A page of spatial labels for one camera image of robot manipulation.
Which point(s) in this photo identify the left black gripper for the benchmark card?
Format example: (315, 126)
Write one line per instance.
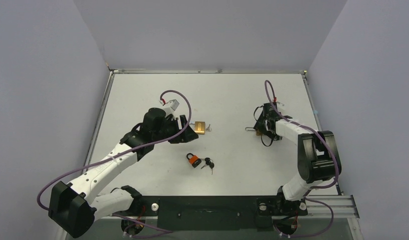
(186, 135)

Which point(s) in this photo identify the silver key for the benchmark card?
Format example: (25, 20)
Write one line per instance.
(208, 129)

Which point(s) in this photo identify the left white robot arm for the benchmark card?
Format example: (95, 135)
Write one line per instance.
(76, 205)

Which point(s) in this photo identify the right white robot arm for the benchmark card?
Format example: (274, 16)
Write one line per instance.
(318, 161)

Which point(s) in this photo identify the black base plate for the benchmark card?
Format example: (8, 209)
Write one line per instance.
(214, 213)

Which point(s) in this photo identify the brass padlock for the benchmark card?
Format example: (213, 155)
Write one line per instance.
(199, 127)

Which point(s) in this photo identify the orange black padlock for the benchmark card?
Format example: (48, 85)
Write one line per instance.
(193, 160)

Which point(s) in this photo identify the small padlock with keys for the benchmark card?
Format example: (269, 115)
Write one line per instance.
(251, 129)

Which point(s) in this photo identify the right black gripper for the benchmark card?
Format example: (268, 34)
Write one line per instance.
(262, 122)

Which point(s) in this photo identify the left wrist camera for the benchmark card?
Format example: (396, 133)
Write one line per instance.
(170, 107)

